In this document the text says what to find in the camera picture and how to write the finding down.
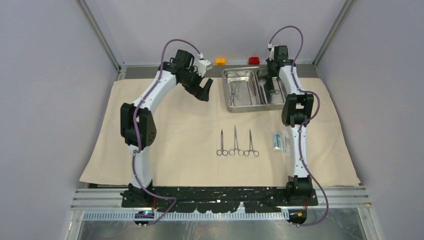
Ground yellow block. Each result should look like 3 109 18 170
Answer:
215 57 227 66

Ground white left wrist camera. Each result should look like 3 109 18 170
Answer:
196 53 213 77

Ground red block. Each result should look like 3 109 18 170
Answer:
248 56 260 65

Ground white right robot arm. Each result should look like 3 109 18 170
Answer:
266 43 314 205

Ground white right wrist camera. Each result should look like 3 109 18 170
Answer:
267 44 274 62

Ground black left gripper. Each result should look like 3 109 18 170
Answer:
180 66 213 102

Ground steel forceps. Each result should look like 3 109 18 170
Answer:
230 77 240 107

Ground long steel needle holder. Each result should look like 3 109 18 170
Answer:
228 126 244 157

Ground curved steel scissors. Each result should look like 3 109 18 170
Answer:
268 78 280 96

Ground green white sterile packet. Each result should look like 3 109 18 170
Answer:
272 132 284 151

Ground steel mesh instrument tray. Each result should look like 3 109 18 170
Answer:
222 66 287 113

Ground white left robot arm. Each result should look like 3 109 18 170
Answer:
120 49 213 208

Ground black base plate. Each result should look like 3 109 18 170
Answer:
120 185 318 213

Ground straight steel scissors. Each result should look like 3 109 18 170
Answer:
216 130 229 156

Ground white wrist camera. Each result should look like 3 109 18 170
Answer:
196 53 213 77
267 44 274 62

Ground steel hemostat clamp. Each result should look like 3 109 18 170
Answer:
243 129 260 157

